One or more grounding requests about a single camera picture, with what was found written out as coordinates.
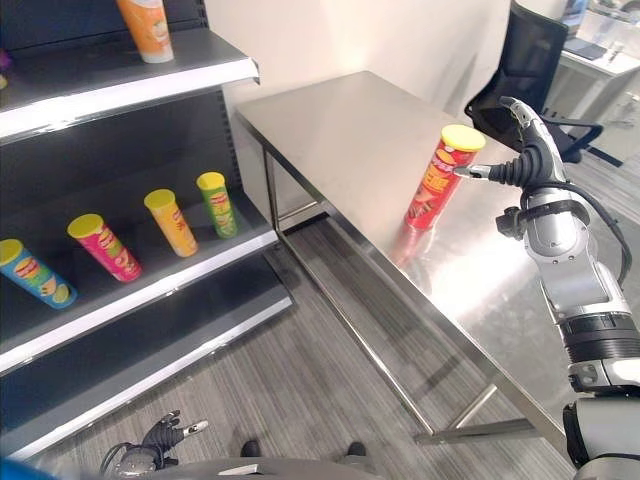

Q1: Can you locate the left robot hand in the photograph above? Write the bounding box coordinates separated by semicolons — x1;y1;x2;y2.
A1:
141;410;209;459

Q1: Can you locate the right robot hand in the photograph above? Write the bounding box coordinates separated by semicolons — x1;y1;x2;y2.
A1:
453;95;572;192

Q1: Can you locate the black office chair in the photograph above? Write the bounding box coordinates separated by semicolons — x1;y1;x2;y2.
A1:
463;0;625;168

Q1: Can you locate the red chips can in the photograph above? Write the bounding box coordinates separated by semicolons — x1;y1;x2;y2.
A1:
403;124;487;231

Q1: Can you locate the white desk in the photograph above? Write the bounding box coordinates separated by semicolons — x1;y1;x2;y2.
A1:
542;9;640;121

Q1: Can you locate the robot body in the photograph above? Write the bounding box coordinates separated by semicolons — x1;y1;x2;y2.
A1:
0;452;401;480

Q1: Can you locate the stainless steel table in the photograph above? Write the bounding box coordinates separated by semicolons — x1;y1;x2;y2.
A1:
233;70;604;447

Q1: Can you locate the pink chips can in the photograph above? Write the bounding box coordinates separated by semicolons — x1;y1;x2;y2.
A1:
66;213;143;283

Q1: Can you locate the blue chips can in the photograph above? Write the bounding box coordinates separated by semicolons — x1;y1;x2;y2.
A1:
0;238;79;310

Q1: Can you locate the yellow chips can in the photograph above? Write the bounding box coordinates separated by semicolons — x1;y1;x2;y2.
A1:
143;189;199;258

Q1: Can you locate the dark grey shop shelf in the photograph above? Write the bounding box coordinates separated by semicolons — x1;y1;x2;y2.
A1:
0;0;295;460

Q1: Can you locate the green chips can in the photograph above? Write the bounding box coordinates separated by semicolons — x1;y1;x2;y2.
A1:
195;171;239;240

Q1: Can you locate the orange chips can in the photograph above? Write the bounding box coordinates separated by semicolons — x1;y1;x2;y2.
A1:
115;0;175;64

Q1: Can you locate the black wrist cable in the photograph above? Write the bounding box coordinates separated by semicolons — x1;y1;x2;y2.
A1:
567;180;633;289

